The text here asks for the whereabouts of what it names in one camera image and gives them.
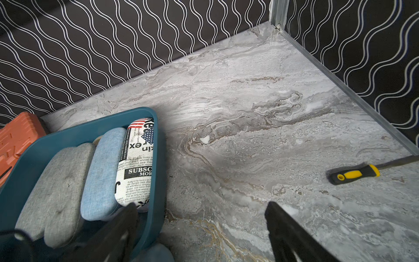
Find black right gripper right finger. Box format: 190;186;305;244
265;202;338;262

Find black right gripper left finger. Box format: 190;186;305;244
60;203;137;262

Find orange plastic tool case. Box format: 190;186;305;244
1;112;47;186

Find newspaper print glasses case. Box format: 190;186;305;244
115;117;155;212

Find tan fabric glasses case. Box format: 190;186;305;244
92;136;102;146

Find teal plastic storage tray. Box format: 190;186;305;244
1;107;167;260

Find grey fabric glasses case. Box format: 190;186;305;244
15;143;96;248

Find light blue glasses case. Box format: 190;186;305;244
132;243;175;262
80;127;127;221

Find yellow handled screwdriver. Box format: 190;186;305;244
327;156;419;186

